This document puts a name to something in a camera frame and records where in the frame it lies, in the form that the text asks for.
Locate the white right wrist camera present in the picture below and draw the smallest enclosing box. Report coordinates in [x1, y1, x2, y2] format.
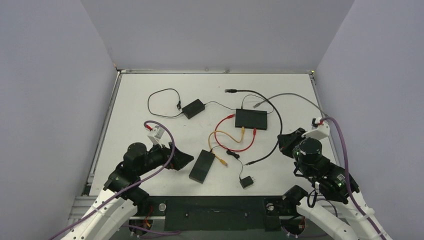
[301, 117, 330, 140]

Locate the black power plug cable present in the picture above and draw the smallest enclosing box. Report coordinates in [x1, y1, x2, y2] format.
[208, 145, 246, 180]

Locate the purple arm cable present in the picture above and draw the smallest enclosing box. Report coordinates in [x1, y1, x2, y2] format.
[49, 120, 182, 240]
[281, 115, 388, 240]

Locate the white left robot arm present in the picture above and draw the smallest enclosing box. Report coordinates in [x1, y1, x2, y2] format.
[63, 142, 194, 240]

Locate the black ribbed power adapter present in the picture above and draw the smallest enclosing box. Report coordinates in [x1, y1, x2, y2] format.
[188, 149, 216, 184]

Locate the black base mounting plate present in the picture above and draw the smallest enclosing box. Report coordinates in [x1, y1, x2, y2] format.
[129, 195, 305, 232]

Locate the black ethernet cable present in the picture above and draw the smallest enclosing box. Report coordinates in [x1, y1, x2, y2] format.
[224, 88, 284, 167]

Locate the aluminium frame rail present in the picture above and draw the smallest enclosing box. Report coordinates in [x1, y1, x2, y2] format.
[68, 196, 97, 220]

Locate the grey ethernet cable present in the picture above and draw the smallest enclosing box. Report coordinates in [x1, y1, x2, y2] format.
[253, 92, 329, 119]

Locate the small black wall plug adapter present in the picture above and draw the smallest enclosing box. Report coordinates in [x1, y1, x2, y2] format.
[239, 175, 255, 189]

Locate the black network switch box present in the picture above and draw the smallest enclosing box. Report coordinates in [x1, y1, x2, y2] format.
[234, 108, 268, 131]

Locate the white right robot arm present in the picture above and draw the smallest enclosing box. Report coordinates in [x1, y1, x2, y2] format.
[277, 128, 391, 240]

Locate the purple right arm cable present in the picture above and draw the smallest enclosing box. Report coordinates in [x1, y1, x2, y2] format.
[281, 115, 388, 240]

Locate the red ethernet cable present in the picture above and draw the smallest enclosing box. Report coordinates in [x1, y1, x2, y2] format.
[213, 113, 259, 153]

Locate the black adapter mains cable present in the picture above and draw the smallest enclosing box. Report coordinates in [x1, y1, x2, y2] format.
[147, 88, 185, 119]

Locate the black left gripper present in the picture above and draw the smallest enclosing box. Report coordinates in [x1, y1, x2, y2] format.
[137, 139, 194, 176]

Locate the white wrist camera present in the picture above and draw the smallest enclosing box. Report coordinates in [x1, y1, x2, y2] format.
[147, 125, 165, 148]
[301, 117, 330, 140]

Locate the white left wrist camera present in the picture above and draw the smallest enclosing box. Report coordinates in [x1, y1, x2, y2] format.
[147, 125, 165, 148]

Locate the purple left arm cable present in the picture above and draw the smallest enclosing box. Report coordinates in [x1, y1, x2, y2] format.
[49, 120, 182, 240]

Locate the orange ethernet cable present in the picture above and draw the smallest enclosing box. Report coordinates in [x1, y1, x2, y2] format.
[207, 126, 247, 167]

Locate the small black power brick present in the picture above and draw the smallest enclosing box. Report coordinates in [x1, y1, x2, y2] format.
[182, 99, 206, 120]

